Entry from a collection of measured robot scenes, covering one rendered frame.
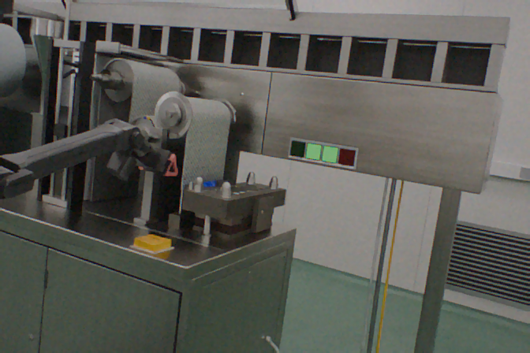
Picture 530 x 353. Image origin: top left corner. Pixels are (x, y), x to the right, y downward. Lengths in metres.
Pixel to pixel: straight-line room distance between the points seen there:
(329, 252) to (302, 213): 0.40
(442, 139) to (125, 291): 1.02
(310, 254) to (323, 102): 2.77
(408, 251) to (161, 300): 2.95
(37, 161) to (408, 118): 1.07
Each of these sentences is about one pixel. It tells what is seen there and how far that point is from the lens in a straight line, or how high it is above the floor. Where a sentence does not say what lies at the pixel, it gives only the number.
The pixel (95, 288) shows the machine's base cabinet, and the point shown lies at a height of 0.75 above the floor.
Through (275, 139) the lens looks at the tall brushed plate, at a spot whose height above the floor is 1.20.
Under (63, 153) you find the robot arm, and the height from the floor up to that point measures 1.16.
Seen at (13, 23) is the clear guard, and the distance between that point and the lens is 2.44.
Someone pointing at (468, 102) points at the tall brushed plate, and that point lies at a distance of 1.62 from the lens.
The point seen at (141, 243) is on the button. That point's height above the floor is 0.91.
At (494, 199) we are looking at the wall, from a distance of 3.97.
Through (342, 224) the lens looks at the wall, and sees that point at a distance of 4.22.
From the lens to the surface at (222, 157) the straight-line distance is 1.78.
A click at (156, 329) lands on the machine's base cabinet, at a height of 0.70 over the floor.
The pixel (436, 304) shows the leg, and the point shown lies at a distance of 1.87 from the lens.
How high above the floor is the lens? 1.31
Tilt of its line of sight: 7 degrees down
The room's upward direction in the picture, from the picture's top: 8 degrees clockwise
